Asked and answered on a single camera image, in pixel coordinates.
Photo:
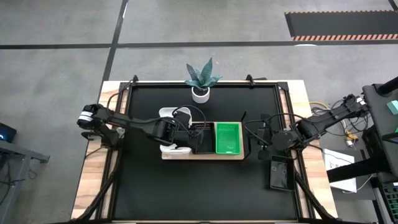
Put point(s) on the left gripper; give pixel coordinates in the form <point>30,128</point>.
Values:
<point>183,137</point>

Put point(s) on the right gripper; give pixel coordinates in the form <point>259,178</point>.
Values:
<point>264,137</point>

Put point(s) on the black slotted plastic basket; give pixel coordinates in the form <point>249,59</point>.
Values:
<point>281,177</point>
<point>208,146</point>

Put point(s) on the white plastic storage bin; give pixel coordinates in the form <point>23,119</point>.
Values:
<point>164,112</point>

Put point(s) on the green slotted plastic basket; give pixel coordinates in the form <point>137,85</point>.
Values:
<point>228,140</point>

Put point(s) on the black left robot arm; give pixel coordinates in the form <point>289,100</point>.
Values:
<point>130,121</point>

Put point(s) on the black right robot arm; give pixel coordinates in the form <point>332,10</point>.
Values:
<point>326,119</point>

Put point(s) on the snake plant with white pot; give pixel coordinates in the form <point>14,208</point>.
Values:
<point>200,96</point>

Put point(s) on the small black clamp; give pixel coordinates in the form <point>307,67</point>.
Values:
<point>135,79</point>
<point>250,78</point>

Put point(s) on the black table mat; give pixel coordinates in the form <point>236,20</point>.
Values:
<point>217,208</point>

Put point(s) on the black cart bar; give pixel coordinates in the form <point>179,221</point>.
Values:
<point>357,169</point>

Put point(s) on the dark grey cart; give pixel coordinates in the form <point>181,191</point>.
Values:
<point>379,124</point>

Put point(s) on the teal block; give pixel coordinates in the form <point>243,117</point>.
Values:
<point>393,107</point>

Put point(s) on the black hazard-striped floor mat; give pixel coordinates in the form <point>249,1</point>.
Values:
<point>342,25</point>

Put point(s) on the backlit keyboard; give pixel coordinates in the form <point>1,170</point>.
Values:
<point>391,199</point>

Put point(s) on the grey metal stand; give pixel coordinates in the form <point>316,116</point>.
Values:
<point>18,151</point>

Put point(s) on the black device with blue light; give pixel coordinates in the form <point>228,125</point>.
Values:
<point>7,132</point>

